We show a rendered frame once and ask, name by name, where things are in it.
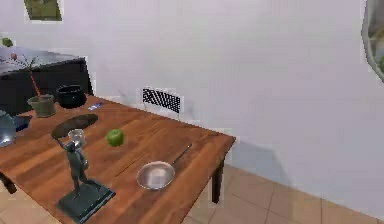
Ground brown wooden table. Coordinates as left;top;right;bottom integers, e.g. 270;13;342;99
0;94;237;224

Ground dark oval plate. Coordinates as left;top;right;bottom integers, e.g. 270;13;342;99
50;113;99;140

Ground clear glass cup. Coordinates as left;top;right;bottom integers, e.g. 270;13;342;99
67;128;87;149

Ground dark grey figure statue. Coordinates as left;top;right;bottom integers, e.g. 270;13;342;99
55;135;117;224

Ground green apple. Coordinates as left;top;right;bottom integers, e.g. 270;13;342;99
105;128;125;148

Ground silver frying pan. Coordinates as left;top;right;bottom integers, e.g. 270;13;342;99
136;143;193;191

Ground green framed picture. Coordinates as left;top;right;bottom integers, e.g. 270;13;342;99
23;0;64;22

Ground green pot with twig plant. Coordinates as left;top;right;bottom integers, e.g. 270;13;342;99
0;52;57;119

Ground black checked wall vent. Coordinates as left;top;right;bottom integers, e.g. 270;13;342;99
142;87;182;114

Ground black round pot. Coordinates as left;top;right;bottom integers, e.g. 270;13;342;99
55;84;88;110

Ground black cabinet with grey top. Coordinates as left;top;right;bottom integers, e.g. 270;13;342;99
0;45;94;117

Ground round grey framed mirror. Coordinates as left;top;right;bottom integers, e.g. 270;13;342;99
361;0;384;84

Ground grey glass bowl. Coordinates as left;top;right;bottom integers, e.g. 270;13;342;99
0;110;17;148

